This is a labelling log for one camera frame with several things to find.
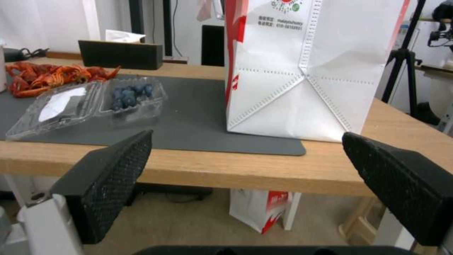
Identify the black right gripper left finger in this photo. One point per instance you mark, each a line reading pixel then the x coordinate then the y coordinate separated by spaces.
pixel 106 186

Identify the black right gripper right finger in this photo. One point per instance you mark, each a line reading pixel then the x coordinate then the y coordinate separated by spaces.
pixel 400 180

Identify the clear plastic takeout container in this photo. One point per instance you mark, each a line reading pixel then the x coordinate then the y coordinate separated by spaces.
pixel 88 105

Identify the small white red paper bag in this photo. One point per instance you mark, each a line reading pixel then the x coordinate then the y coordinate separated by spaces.
pixel 263 209

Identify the white red takeout bag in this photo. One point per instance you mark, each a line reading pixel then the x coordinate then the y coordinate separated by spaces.
pixel 308 66

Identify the blueberries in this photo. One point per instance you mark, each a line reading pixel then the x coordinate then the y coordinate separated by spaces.
pixel 131 95

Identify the grey table mat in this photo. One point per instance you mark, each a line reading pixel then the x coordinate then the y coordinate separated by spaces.
pixel 184 117

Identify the black tripod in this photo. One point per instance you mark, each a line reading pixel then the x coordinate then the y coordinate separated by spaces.
pixel 407 61

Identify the red crayfish pile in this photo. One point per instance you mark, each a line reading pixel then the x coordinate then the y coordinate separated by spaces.
pixel 53 77

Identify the dark tissue box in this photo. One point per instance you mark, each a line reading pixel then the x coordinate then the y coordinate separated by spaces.
pixel 120 54

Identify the black speaker box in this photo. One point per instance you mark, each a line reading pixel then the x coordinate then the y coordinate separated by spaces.
pixel 213 45

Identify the black camera on stand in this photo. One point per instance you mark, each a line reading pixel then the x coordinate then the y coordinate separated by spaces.
pixel 440 29

